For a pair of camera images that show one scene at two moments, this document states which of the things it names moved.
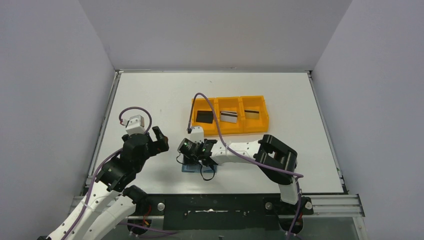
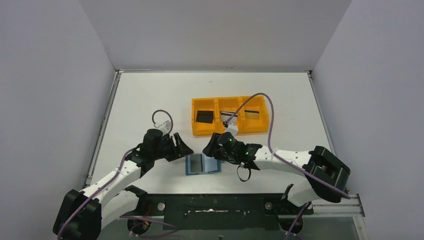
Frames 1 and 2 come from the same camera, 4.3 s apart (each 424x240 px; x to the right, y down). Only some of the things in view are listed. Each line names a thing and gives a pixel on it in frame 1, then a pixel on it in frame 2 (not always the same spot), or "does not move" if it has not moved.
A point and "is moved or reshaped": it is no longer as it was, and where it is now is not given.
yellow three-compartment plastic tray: [235, 114] does not move
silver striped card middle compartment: [228, 116] does not move
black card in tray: [205, 116] does not move
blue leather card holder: [197, 168] is moved or reshaped
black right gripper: [201, 155] → [215, 149]
